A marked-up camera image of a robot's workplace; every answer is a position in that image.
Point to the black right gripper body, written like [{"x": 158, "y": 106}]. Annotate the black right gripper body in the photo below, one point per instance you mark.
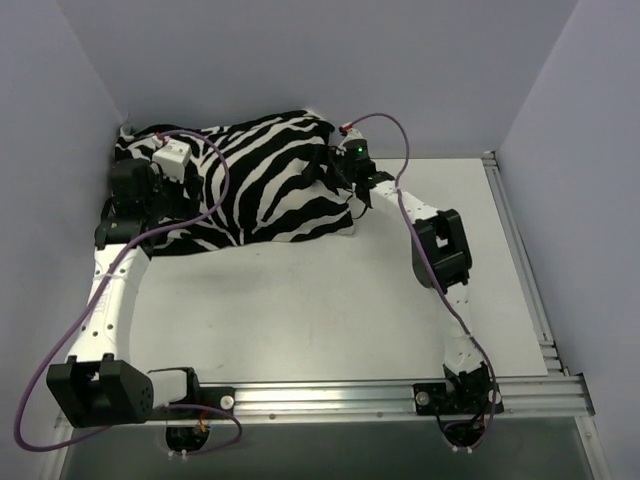
[{"x": 330, "y": 163}]

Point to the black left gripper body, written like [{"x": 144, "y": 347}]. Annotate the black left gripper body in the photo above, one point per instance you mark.
[{"x": 189, "y": 187}]

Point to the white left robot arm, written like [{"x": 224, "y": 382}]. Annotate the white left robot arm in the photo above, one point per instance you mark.
[{"x": 97, "y": 385}]

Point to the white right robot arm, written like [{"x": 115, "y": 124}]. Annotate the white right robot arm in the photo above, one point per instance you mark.
[{"x": 441, "y": 263}]

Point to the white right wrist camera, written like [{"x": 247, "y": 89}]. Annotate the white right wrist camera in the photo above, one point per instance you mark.
[{"x": 353, "y": 142}]

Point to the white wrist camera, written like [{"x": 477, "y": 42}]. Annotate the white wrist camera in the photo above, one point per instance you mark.
[
  {"x": 353, "y": 142},
  {"x": 173, "y": 158}
]

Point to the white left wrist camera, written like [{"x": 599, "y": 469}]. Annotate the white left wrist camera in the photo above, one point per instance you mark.
[{"x": 173, "y": 158}]

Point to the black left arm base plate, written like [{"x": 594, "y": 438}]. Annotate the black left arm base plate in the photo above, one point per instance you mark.
[{"x": 217, "y": 397}]

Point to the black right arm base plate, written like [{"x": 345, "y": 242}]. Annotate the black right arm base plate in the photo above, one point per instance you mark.
[{"x": 445, "y": 398}]

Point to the aluminium table edge rail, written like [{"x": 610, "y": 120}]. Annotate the aluminium table edge rail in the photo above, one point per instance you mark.
[{"x": 537, "y": 314}]

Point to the aluminium front mounting rail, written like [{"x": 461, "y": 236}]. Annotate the aluminium front mounting rail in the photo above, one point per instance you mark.
[{"x": 324, "y": 402}]

